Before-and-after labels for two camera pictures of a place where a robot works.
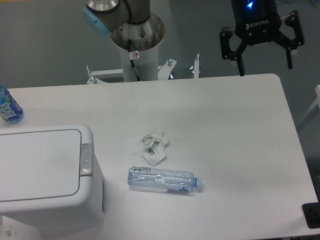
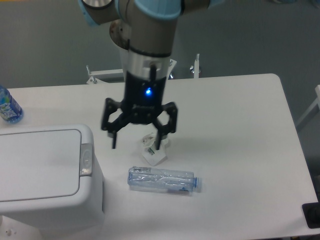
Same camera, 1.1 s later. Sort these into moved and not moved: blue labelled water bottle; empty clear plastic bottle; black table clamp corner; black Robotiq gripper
Moved: black Robotiq gripper
Not moved: black table clamp corner; blue labelled water bottle; empty clear plastic bottle
